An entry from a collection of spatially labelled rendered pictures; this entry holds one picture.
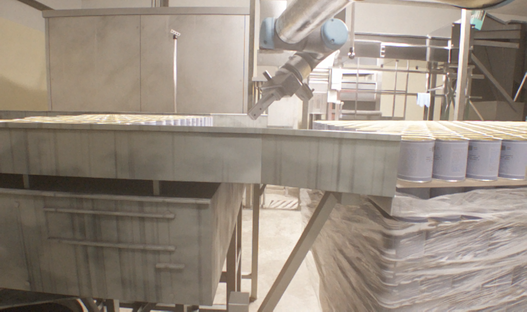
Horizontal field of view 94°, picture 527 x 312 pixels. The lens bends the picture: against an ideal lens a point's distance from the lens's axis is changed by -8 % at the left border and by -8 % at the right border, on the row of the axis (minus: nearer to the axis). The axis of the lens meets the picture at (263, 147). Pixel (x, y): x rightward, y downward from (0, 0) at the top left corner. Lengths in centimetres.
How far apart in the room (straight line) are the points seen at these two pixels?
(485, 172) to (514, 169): 6
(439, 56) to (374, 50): 90
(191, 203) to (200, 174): 7
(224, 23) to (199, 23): 28
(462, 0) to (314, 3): 21
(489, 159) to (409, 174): 16
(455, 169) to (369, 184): 21
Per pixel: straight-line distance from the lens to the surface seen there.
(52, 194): 62
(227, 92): 318
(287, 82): 73
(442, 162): 58
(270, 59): 305
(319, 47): 74
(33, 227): 69
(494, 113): 527
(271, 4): 310
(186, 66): 332
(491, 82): 516
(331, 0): 48
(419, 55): 414
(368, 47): 386
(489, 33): 527
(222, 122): 168
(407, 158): 55
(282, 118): 345
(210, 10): 339
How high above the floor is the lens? 119
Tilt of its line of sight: 7 degrees down
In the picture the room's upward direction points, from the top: 2 degrees clockwise
